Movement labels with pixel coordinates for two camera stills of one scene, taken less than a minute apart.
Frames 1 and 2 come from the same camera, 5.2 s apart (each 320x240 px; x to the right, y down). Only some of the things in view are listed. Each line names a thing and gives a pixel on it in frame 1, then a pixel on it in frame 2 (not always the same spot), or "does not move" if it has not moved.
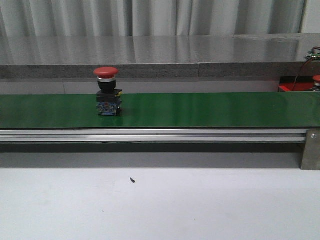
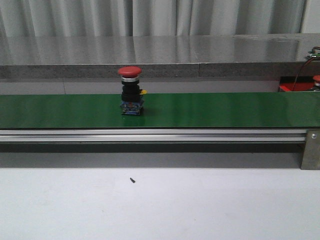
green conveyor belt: (258, 110) does not move
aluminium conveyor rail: (76, 135) does not move
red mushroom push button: (108, 98) -> (132, 99)
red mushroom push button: (316, 78) does not move
